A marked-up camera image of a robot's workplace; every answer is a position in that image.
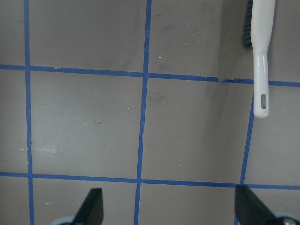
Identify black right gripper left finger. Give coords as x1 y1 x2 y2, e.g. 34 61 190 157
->
73 188 104 225

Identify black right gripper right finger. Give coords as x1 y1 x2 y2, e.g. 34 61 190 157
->
234 185 293 225

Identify white hand brush black bristles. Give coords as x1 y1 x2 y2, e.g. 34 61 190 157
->
242 0 276 119

